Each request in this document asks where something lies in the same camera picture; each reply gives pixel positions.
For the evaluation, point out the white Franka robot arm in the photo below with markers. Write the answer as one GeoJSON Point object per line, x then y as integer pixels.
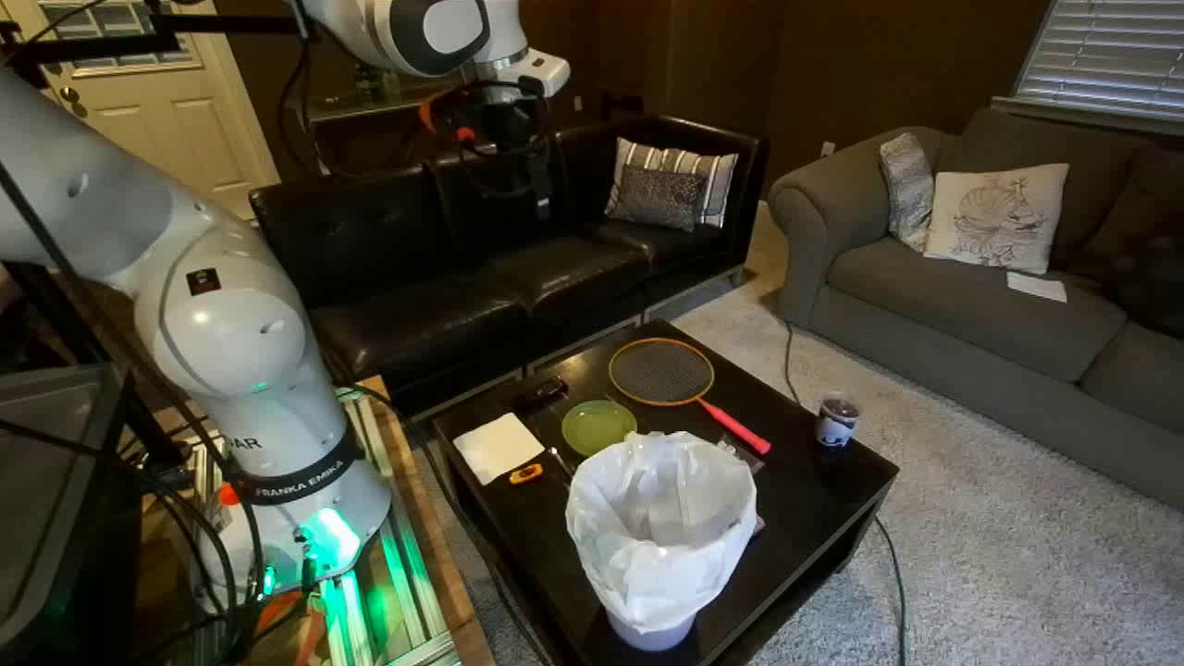
{"type": "Point", "coordinates": [225, 321]}

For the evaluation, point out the white paper sheet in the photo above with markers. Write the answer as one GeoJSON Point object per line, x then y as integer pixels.
{"type": "Point", "coordinates": [1037, 287]}

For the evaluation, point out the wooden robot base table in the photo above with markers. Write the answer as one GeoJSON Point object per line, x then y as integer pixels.
{"type": "Point", "coordinates": [413, 593]}

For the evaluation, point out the white printed pillow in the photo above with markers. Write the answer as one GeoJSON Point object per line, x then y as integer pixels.
{"type": "Point", "coordinates": [1000, 216]}

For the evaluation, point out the green plate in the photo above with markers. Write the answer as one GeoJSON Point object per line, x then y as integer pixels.
{"type": "Point", "coordinates": [596, 427]}

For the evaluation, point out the metal spoon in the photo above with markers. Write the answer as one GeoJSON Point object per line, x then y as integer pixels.
{"type": "Point", "coordinates": [561, 459]}

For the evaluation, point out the white panel door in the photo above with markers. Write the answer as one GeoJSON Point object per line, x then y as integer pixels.
{"type": "Point", "coordinates": [188, 125]}

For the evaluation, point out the black leather sofa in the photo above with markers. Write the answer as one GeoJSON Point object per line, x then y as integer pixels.
{"type": "Point", "coordinates": [407, 321]}

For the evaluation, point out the black equipment box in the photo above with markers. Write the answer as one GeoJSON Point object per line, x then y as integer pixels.
{"type": "Point", "coordinates": [61, 520]}

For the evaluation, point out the glass side table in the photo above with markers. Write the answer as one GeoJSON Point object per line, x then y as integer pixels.
{"type": "Point", "coordinates": [365, 107]}

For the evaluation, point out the grey fabric sofa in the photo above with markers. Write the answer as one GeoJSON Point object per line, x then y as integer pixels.
{"type": "Point", "coordinates": [962, 308]}

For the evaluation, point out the grey striped pillow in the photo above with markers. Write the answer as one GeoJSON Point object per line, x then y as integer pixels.
{"type": "Point", "coordinates": [908, 186]}

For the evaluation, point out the small orange object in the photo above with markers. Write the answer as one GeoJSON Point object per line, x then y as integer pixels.
{"type": "Point", "coordinates": [527, 470]}

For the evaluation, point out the black coffee table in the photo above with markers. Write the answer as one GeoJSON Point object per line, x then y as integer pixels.
{"type": "Point", "coordinates": [801, 495]}

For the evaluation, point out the black overhead boom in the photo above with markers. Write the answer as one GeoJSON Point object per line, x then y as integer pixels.
{"type": "Point", "coordinates": [111, 46]}

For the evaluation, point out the white trash bin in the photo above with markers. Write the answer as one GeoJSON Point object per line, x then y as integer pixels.
{"type": "Point", "coordinates": [648, 631]}

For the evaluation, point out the white striped square pillow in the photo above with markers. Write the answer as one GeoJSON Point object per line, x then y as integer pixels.
{"type": "Point", "coordinates": [720, 186]}

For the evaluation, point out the brown patterned pillow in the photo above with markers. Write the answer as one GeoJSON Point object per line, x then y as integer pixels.
{"type": "Point", "coordinates": [661, 198]}

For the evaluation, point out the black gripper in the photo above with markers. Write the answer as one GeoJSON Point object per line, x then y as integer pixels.
{"type": "Point", "coordinates": [508, 121]}

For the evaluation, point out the small printed cup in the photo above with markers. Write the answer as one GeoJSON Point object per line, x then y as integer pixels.
{"type": "Point", "coordinates": [836, 424]}

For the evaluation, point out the white window blinds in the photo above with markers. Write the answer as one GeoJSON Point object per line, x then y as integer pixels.
{"type": "Point", "coordinates": [1104, 61]}

